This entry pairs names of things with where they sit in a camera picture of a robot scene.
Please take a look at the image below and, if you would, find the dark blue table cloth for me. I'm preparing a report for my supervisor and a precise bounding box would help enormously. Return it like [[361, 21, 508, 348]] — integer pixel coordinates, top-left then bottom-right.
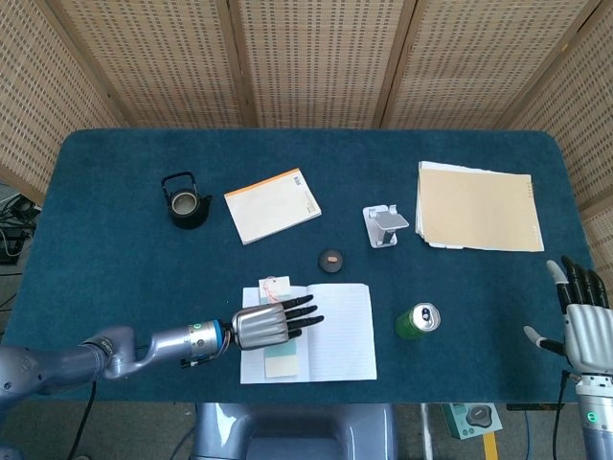
[[2, 127, 604, 404]]

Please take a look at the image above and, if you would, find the open lined notebook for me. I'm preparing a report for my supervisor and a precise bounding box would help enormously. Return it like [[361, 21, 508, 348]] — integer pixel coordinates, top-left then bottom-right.
[[239, 283, 378, 385]]

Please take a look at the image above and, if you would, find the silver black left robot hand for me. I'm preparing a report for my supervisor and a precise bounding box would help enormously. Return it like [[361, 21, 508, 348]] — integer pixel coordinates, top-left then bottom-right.
[[229, 294, 326, 352]]

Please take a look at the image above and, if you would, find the black teapot with handle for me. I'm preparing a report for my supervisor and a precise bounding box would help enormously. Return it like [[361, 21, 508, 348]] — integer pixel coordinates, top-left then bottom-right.
[[160, 172, 214, 231]]

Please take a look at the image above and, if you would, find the grey blue robot torso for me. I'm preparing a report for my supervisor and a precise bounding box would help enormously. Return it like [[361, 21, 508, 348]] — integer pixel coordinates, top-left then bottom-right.
[[193, 402, 398, 460]]

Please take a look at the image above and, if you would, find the white table leg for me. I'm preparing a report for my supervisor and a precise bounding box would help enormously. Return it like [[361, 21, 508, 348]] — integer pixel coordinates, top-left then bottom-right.
[[420, 402, 435, 460]]

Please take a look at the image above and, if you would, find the teal product box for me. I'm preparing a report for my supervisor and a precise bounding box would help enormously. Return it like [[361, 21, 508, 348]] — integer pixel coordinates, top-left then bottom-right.
[[443, 402, 504, 441]]

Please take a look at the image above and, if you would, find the cream teal bookmark with tassel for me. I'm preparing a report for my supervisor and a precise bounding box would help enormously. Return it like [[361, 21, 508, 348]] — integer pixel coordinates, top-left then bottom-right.
[[258, 275, 302, 380]]

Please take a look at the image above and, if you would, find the closed cream notepad orange edge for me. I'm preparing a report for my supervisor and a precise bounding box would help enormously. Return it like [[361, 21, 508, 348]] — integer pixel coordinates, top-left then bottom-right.
[[223, 168, 323, 246]]

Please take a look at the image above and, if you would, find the green drink can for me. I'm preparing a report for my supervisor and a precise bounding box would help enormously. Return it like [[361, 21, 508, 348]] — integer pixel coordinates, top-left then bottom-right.
[[395, 302, 442, 340]]

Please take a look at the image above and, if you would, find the black teapot lid wooden knob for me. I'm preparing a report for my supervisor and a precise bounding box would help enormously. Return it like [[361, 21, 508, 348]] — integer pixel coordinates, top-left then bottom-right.
[[317, 247, 345, 274]]

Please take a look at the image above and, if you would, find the woven folding screen panel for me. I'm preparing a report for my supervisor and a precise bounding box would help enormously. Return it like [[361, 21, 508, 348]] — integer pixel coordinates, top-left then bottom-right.
[[45, 0, 258, 129], [0, 0, 124, 205], [507, 0, 613, 288], [224, 0, 418, 129], [380, 0, 607, 130]]

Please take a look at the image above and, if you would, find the black cable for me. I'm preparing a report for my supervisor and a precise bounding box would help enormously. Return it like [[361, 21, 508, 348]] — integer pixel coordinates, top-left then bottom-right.
[[66, 380, 100, 460], [553, 371, 576, 460]]

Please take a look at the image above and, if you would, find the black power adapter with cables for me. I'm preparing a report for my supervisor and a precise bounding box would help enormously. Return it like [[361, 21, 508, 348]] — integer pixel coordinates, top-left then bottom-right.
[[0, 191, 42, 265]]

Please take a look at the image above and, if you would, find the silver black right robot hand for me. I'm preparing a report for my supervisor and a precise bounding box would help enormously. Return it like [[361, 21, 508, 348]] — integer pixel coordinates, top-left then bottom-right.
[[523, 256, 613, 376]]

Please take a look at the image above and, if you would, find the silver folding phone stand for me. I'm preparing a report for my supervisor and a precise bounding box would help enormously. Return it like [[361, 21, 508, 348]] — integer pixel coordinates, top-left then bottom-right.
[[361, 203, 411, 249]]

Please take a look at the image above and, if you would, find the manila paper folder stack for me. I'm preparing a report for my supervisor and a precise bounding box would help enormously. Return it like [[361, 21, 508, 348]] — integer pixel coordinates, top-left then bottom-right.
[[414, 160, 546, 253]]

